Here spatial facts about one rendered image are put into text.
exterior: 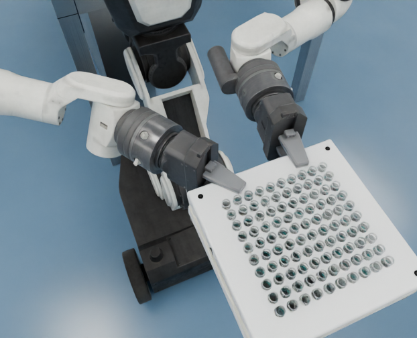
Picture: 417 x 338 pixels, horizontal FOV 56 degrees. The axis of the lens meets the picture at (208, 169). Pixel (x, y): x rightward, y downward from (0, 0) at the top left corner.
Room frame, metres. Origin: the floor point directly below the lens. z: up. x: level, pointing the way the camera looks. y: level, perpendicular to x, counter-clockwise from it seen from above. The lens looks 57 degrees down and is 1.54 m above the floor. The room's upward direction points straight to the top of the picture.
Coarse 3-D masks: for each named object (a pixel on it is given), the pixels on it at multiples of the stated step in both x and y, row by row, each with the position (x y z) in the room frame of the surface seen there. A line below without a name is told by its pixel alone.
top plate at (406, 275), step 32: (288, 160) 0.33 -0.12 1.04; (320, 160) 0.33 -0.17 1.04; (192, 192) 0.28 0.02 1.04; (224, 192) 0.28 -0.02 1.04; (352, 192) 0.28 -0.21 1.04; (224, 224) 0.23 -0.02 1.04; (256, 224) 0.23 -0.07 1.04; (288, 224) 0.23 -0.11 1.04; (320, 224) 0.23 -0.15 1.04; (352, 224) 0.23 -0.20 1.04; (384, 224) 0.23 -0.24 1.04; (224, 256) 0.18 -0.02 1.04; (320, 256) 0.19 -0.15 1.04; (352, 256) 0.18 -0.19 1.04; (384, 256) 0.18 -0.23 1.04; (416, 256) 0.18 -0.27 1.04; (256, 288) 0.14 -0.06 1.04; (352, 288) 0.14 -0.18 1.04; (384, 288) 0.14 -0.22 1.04; (416, 288) 0.14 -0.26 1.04; (256, 320) 0.10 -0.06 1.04; (288, 320) 0.10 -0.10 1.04; (320, 320) 0.10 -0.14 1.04; (352, 320) 0.10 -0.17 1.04
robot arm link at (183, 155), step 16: (144, 128) 0.37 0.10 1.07; (160, 128) 0.37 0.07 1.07; (176, 128) 0.39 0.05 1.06; (144, 144) 0.35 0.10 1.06; (160, 144) 0.35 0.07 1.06; (176, 144) 0.34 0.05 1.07; (192, 144) 0.33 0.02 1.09; (208, 144) 0.33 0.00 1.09; (144, 160) 0.33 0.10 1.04; (160, 160) 0.33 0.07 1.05; (176, 160) 0.32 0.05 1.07; (192, 160) 0.31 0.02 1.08; (208, 160) 0.33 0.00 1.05; (176, 176) 0.32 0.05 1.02; (192, 176) 0.30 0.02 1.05
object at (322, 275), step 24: (288, 192) 0.28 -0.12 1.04; (312, 192) 0.28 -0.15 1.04; (264, 216) 0.24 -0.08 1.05; (288, 216) 0.24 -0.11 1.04; (312, 216) 0.24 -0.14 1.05; (264, 240) 0.20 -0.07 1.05; (288, 240) 0.20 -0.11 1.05; (312, 240) 0.21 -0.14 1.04; (336, 240) 0.20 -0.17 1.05; (360, 240) 0.21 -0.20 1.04; (312, 264) 0.17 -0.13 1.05; (336, 264) 0.17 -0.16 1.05; (288, 288) 0.14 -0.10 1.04
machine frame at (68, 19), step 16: (64, 0) 1.01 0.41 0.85; (64, 16) 1.01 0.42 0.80; (64, 32) 1.00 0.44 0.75; (80, 32) 1.02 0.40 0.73; (80, 48) 1.01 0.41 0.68; (304, 48) 1.42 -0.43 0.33; (80, 64) 1.01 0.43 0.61; (304, 64) 1.39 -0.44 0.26; (304, 80) 1.40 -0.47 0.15; (304, 96) 1.41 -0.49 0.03; (112, 160) 1.00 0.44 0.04
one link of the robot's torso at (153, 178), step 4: (148, 172) 0.79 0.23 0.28; (152, 176) 0.75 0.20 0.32; (156, 176) 0.74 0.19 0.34; (152, 180) 0.73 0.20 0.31; (156, 180) 0.72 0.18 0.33; (156, 184) 0.72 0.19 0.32; (156, 188) 0.70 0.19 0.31; (160, 188) 0.70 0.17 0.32; (156, 192) 0.70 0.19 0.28; (160, 192) 0.69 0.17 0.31; (160, 196) 0.69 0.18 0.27
